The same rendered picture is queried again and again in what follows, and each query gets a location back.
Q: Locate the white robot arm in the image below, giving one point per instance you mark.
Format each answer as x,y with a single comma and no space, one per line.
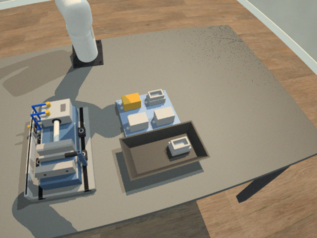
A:
78,18

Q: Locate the grey flat bar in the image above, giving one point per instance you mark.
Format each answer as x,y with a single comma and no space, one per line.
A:
53,156

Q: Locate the yellow rectangular block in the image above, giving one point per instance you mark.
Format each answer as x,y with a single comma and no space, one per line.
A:
131,101

